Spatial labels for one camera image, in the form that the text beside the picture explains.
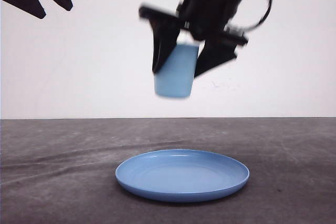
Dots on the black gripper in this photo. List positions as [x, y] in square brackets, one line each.
[206, 20]

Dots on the light blue plastic cup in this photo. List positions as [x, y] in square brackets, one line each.
[175, 78]

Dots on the blue plastic plate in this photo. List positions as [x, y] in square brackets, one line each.
[182, 175]

